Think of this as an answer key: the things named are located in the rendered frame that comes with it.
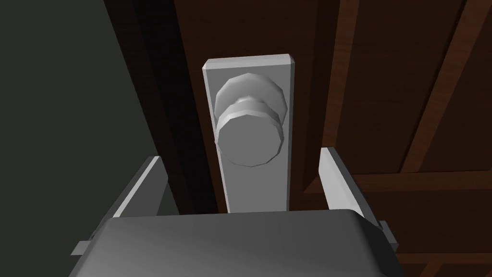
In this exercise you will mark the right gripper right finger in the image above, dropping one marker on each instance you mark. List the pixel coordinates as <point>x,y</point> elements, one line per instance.
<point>342,184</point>

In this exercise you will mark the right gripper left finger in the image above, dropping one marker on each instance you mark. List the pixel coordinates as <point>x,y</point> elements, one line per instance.
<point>144,192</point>

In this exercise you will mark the dark brown wooden door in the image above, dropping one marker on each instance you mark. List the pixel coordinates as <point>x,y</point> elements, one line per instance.
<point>384,96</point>

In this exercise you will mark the grey round door knob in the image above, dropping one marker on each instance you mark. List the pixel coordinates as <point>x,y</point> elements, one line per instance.
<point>250,130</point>

